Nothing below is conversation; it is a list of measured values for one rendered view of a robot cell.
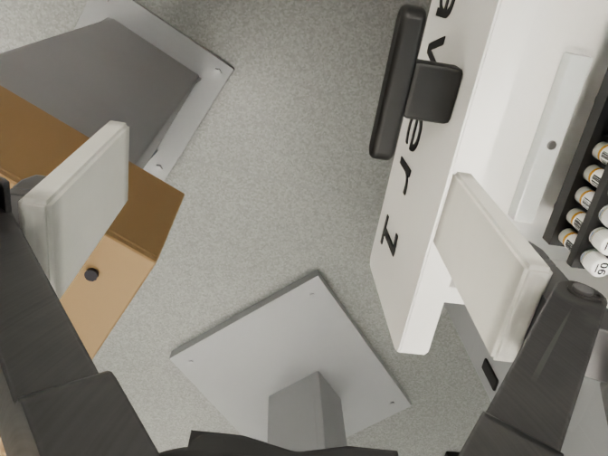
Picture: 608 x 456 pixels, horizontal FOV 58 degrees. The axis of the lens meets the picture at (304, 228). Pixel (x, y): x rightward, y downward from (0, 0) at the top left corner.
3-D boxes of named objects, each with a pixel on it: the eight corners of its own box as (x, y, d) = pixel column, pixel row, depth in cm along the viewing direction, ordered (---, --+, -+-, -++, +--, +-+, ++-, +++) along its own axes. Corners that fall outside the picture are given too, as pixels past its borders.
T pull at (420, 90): (365, 153, 29) (370, 161, 28) (398, 2, 26) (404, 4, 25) (432, 162, 29) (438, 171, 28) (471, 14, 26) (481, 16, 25)
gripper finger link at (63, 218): (54, 311, 14) (23, 308, 14) (128, 202, 20) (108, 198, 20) (49, 203, 13) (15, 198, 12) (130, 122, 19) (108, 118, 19)
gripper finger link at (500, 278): (527, 267, 14) (556, 270, 14) (452, 169, 20) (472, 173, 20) (490, 362, 15) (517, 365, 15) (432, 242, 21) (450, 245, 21)
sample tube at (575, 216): (558, 220, 35) (596, 255, 31) (565, 202, 34) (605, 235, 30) (577, 223, 35) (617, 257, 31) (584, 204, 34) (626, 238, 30)
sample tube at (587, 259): (551, 240, 35) (587, 277, 31) (557, 223, 35) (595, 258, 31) (569, 242, 35) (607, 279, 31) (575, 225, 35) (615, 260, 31)
